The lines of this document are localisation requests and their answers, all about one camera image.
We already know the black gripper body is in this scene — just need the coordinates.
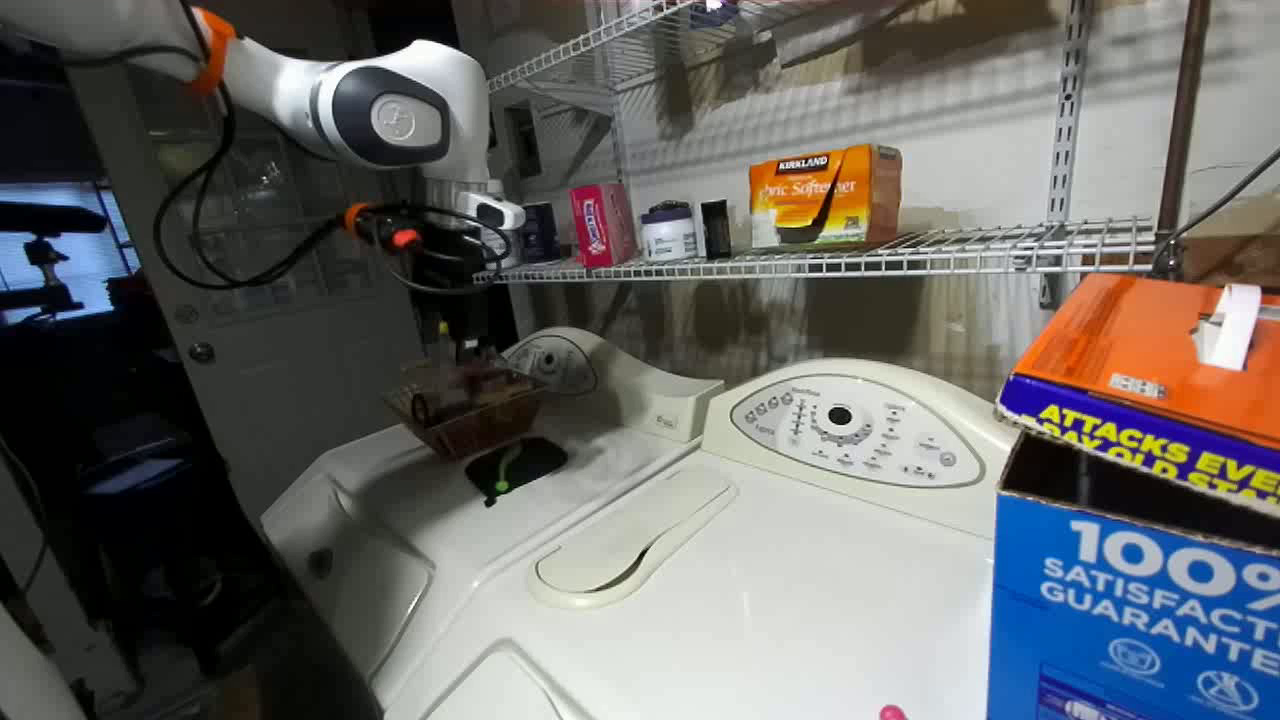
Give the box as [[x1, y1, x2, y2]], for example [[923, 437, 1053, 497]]
[[427, 239, 494, 347]]

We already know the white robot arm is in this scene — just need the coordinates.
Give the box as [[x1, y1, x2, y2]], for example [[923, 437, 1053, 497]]
[[0, 0, 526, 354]]

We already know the white washing machine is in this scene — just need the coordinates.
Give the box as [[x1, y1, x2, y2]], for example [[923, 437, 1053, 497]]
[[390, 355, 1018, 720]]

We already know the gray door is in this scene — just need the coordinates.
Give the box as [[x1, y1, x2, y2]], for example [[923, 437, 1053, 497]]
[[69, 63, 419, 517]]

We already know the pink box on shelf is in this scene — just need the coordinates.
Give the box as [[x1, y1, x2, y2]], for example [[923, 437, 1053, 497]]
[[572, 185, 638, 267]]

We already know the black pad with green mark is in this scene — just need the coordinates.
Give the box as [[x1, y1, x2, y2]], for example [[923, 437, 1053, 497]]
[[464, 437, 567, 505]]

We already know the white jar with dark lid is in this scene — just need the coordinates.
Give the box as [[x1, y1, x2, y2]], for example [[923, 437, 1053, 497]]
[[639, 202, 696, 260]]

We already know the white dryer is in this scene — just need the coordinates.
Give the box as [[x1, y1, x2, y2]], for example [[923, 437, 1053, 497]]
[[261, 330, 722, 704]]

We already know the small black box on shelf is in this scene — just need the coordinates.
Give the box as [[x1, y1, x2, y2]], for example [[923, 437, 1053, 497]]
[[700, 202, 732, 260]]

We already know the orange Kirkland box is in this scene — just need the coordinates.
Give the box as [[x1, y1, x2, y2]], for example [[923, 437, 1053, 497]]
[[750, 146, 902, 251]]

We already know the blue orange detergent box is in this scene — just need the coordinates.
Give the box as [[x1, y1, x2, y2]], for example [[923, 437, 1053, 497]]
[[988, 275, 1280, 720]]

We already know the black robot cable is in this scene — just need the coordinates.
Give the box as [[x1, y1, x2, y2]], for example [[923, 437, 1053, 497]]
[[150, 104, 521, 302]]

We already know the wire wall shelf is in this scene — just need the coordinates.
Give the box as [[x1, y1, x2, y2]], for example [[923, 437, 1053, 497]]
[[494, 0, 1280, 281]]

